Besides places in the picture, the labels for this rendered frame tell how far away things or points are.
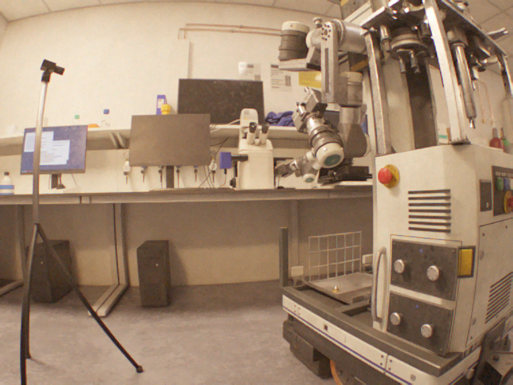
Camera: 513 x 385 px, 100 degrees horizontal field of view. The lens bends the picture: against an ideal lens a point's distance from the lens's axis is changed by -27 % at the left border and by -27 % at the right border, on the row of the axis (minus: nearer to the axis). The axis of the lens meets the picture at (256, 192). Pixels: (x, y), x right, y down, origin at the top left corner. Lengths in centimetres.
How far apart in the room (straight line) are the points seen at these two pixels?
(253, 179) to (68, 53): 230
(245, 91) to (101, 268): 191
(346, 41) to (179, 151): 132
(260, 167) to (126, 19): 216
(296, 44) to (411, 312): 105
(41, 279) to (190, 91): 182
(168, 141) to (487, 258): 177
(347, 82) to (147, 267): 157
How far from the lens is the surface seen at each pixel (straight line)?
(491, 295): 83
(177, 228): 240
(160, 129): 196
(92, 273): 262
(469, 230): 68
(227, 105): 240
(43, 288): 225
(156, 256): 191
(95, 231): 254
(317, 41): 105
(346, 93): 91
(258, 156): 166
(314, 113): 97
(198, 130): 195
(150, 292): 198
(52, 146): 226
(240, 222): 242
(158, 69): 281
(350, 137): 91
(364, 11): 113
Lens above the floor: 70
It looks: 1 degrees up
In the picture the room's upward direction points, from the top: 1 degrees counter-clockwise
